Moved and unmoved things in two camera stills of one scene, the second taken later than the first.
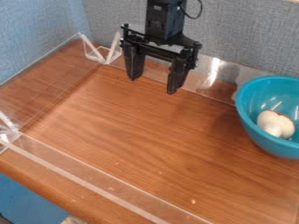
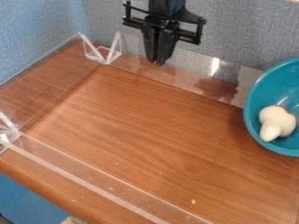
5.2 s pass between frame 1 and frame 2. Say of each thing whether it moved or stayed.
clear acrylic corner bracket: stayed
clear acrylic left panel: stayed
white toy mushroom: moved
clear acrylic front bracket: stayed
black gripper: moved
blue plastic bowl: moved
